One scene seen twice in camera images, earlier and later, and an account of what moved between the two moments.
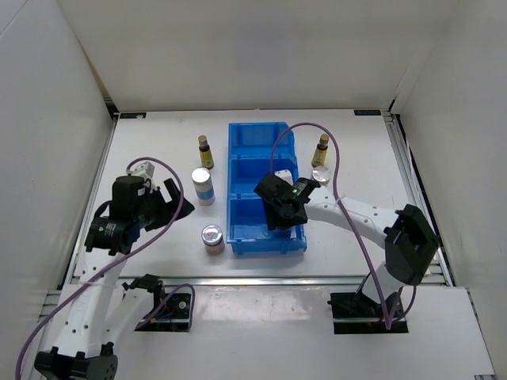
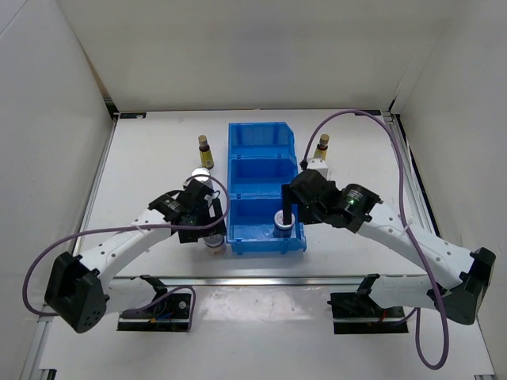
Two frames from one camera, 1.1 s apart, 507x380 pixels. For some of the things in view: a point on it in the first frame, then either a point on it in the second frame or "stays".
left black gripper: x=168 y=210 -> x=189 y=235
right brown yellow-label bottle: x=319 y=155 stays
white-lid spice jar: x=282 y=233 stays
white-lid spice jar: x=212 y=237 stays
